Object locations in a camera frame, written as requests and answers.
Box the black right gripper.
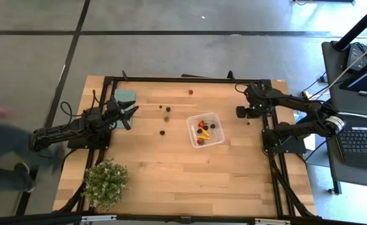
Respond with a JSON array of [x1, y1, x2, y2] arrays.
[[235, 100, 265, 119]]

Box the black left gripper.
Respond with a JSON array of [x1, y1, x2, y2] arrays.
[[104, 95, 139, 131]]

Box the clear plastic tupperware container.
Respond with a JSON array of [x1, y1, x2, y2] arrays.
[[185, 111, 226, 149]]

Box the teal folded cloth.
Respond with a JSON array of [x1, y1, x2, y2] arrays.
[[113, 89, 137, 130]]

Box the green potted plant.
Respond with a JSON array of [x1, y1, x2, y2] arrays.
[[82, 158, 131, 211]]

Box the black desk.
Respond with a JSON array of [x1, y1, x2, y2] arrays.
[[321, 40, 367, 190]]

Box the black laptop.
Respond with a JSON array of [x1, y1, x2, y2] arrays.
[[333, 124, 367, 172]]

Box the black power brick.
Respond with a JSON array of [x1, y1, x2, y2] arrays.
[[345, 42, 367, 72]]

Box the person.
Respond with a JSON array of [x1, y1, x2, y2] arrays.
[[0, 99, 66, 193]]

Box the black pole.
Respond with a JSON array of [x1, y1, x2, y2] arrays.
[[332, 0, 367, 53]]

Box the black cable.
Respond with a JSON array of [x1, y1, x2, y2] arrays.
[[59, 101, 89, 119], [91, 89, 102, 107], [300, 72, 329, 94]]

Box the black metal table frame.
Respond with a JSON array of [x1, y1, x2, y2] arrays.
[[0, 70, 367, 225]]

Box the white cable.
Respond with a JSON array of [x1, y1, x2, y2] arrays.
[[326, 37, 367, 91]]

